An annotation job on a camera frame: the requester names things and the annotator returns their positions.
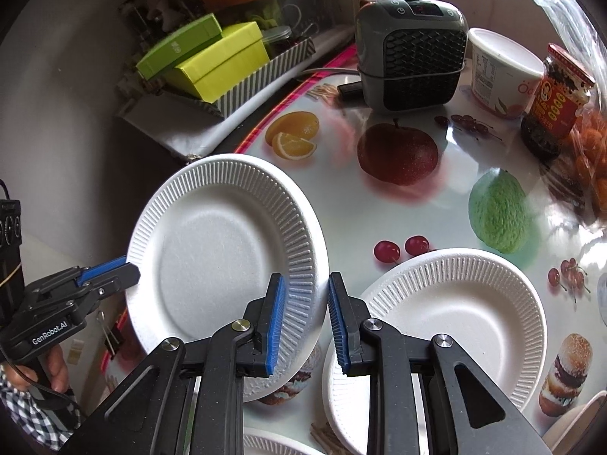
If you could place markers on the black binder clip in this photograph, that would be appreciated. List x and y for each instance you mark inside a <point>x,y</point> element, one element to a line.
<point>113,339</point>

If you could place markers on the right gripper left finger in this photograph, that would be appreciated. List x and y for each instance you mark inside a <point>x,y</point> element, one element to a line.
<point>189,397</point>

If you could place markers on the beige paper bowl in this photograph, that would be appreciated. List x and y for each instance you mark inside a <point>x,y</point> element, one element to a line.
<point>574,432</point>

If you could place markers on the black camera box left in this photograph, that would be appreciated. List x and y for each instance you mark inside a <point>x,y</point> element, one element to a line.
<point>12,288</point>

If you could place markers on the white yogurt tub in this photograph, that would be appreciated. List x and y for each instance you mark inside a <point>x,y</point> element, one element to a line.
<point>505,75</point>

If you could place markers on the grey side shelf board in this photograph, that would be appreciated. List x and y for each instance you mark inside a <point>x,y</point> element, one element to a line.
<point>188,132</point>

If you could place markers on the white paper plate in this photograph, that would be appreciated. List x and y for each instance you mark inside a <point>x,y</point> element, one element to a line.
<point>484,302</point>
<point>207,243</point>
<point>263,442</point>

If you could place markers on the lime green box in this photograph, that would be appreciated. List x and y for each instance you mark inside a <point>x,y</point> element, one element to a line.
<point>179,46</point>
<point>221,66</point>

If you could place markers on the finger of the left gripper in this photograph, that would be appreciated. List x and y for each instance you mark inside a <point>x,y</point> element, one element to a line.
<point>104,286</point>
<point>78,276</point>

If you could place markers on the striped black white box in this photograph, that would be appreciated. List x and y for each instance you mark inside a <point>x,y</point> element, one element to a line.
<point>249,87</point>

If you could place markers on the person left hand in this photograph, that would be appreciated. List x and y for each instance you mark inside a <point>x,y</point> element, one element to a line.
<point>56,368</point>

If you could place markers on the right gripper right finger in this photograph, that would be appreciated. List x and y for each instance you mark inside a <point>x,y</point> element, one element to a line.
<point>465,411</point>

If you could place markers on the lime green box upper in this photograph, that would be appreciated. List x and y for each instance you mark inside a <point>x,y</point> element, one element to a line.
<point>179,46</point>

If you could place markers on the checkered shirt sleeve left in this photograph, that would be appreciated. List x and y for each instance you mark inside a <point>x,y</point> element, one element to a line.
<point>24,411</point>

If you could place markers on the fruit print tablecloth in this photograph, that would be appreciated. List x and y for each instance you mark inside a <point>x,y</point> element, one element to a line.
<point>388,189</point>

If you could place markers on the grey portable heater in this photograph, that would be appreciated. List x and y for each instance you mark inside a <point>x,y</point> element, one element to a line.
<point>411,53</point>

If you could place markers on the red label sauce jar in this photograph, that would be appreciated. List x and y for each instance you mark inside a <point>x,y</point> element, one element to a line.
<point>563,90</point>

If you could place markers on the plastic bag of oranges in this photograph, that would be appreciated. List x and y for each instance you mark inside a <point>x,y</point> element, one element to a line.
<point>578,175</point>

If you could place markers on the lime green box lower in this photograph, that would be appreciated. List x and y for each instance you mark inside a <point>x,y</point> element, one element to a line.
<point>221,66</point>

